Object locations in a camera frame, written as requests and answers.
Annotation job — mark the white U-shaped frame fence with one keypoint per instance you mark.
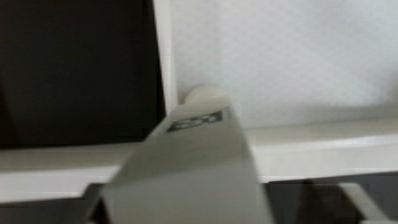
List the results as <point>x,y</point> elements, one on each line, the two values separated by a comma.
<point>304,151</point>

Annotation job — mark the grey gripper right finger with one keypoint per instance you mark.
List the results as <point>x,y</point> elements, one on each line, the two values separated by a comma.
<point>338,204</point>

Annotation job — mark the white desk top tray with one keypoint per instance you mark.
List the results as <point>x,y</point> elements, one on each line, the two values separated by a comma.
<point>298,55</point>

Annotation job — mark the white desk leg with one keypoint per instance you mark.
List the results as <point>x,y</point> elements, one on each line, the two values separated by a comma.
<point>186,182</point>

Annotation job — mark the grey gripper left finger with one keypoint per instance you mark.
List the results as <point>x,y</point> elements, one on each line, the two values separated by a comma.
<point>96,216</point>

